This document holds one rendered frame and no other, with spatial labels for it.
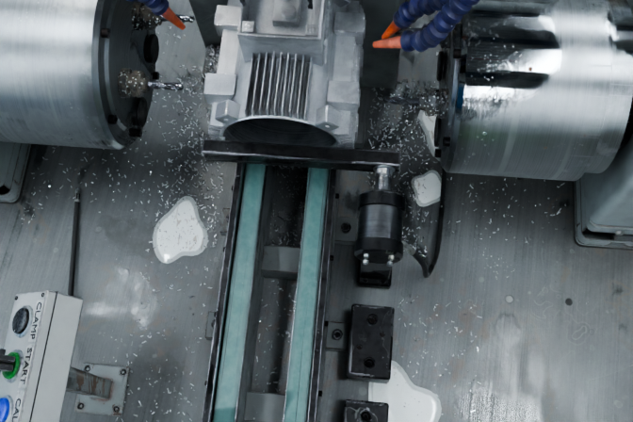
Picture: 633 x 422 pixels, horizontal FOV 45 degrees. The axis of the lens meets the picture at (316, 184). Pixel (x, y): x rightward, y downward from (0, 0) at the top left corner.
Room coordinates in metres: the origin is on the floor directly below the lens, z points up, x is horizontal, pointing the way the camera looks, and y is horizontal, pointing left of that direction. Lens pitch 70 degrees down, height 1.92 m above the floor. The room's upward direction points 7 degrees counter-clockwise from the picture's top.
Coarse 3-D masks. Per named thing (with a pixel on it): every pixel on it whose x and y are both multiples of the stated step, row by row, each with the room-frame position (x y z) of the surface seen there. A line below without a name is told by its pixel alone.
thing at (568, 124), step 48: (480, 0) 0.49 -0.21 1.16; (528, 0) 0.48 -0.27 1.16; (576, 0) 0.47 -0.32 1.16; (624, 0) 0.48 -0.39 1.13; (480, 48) 0.42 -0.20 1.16; (528, 48) 0.41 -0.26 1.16; (576, 48) 0.41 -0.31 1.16; (624, 48) 0.41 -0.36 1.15; (432, 96) 0.41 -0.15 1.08; (480, 96) 0.37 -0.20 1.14; (528, 96) 0.37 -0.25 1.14; (576, 96) 0.36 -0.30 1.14; (624, 96) 0.36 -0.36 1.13; (480, 144) 0.33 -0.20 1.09; (528, 144) 0.33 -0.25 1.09; (576, 144) 0.32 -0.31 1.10
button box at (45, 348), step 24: (48, 312) 0.20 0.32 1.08; (72, 312) 0.20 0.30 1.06; (24, 336) 0.17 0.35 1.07; (48, 336) 0.17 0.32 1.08; (72, 336) 0.17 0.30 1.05; (24, 360) 0.15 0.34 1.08; (48, 360) 0.15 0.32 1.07; (0, 384) 0.13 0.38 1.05; (24, 384) 0.12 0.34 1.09; (48, 384) 0.12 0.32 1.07; (24, 408) 0.09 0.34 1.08; (48, 408) 0.09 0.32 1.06
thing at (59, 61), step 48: (0, 0) 0.56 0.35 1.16; (48, 0) 0.55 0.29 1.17; (96, 0) 0.54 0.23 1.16; (0, 48) 0.50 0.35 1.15; (48, 48) 0.49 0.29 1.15; (96, 48) 0.49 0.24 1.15; (144, 48) 0.57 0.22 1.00; (0, 96) 0.46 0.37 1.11; (48, 96) 0.45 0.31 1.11; (96, 96) 0.44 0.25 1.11; (144, 96) 0.52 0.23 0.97; (48, 144) 0.44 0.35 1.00; (96, 144) 0.42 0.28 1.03
